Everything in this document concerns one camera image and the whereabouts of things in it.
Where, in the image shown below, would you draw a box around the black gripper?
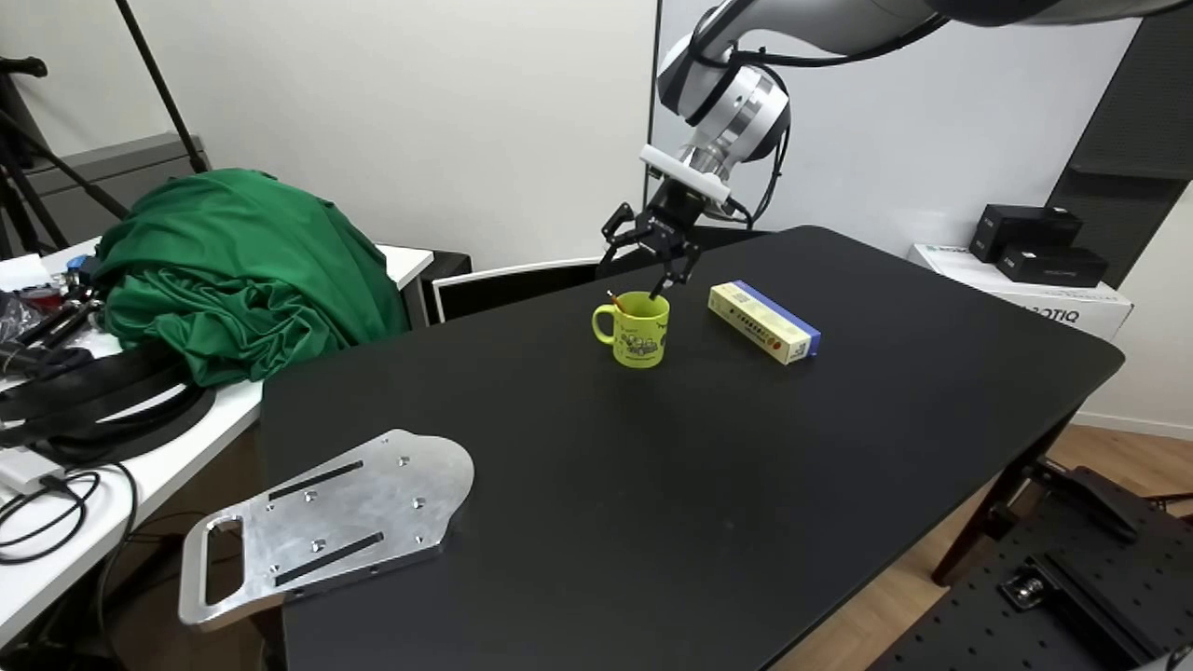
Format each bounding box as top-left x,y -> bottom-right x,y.
598,179 -> 709,301

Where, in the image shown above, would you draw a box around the white and blue pencil box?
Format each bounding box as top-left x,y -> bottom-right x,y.
705,275 -> 829,368

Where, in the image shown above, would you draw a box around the yellow-green mug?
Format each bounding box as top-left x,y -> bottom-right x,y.
590,286 -> 677,373

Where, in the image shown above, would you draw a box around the black framed panel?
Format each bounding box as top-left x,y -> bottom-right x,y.
422,248 -> 626,328

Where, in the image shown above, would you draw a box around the black device box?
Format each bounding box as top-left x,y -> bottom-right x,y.
969,200 -> 1085,261

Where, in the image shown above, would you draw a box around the silver metal mounting plate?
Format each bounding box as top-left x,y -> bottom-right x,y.
176,426 -> 477,632

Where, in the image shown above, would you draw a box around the black flat device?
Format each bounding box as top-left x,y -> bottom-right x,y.
997,242 -> 1113,289

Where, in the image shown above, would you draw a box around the green cloth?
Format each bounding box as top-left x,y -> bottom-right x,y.
86,165 -> 414,393

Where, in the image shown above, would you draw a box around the white cardboard box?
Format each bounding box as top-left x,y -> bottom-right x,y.
909,240 -> 1139,342

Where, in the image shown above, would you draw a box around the black table leg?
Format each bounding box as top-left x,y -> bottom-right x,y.
928,412 -> 1077,588

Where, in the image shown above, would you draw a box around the black tripod pole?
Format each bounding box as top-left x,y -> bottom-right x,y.
112,0 -> 214,176

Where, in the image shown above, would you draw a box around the white desk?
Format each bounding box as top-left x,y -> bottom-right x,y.
0,240 -> 440,647

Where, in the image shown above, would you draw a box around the grey cabinet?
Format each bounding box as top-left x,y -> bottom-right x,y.
0,129 -> 206,252

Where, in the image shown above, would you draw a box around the black optical breadboard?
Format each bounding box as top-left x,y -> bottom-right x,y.
869,463 -> 1193,671

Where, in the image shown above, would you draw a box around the black coiled cable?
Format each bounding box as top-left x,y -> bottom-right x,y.
0,348 -> 219,470

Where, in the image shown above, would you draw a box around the thin black cable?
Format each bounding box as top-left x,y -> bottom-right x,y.
0,458 -> 143,572

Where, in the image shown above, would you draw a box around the black camera tripod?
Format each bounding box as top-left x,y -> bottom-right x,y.
0,51 -> 91,256

